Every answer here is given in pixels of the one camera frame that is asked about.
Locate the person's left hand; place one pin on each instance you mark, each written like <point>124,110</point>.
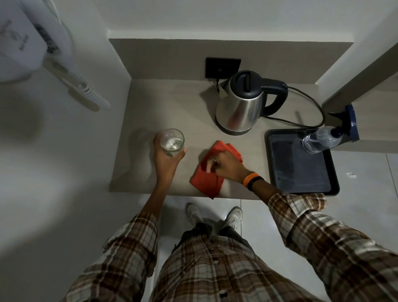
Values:
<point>164,161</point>

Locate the person's right hand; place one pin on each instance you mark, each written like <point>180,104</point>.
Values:
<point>228,166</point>

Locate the person's left thumb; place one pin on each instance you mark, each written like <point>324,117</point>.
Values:
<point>182,154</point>

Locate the person's right fingers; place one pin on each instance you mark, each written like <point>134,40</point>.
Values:
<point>214,161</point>

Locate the red cleaning cloth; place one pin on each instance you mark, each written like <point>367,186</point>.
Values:
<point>211,174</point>

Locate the clear drinking glass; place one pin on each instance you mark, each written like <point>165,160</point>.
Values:
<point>172,142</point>

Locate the person's right forearm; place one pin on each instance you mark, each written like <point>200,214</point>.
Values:
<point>264,189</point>

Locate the person's left forearm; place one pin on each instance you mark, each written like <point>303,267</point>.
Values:
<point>155,199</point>

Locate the orange wristband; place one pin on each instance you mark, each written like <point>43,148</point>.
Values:
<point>250,178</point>

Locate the black wristband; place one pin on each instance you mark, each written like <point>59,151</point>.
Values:
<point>254,182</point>

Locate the person's left white shoe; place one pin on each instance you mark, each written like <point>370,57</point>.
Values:
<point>193,213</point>

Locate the person's white shoe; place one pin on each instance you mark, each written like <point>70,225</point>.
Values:
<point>233,217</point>
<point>193,213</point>

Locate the person's right white shoe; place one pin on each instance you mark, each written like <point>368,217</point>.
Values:
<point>233,217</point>

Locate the stainless steel electric kettle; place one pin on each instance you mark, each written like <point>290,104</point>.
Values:
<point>248,101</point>

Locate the black trousers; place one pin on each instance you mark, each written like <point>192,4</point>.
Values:
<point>214,233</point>

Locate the black serving tray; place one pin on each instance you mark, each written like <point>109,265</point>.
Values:
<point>300,163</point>

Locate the plaid flannel shirt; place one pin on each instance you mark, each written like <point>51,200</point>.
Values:
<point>236,258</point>

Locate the clear spray bottle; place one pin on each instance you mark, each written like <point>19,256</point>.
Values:
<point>329,135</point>

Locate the black wall socket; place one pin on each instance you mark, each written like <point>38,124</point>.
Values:
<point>222,68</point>

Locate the white wall-mounted hair dryer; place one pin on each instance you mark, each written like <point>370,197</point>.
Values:
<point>34,46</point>

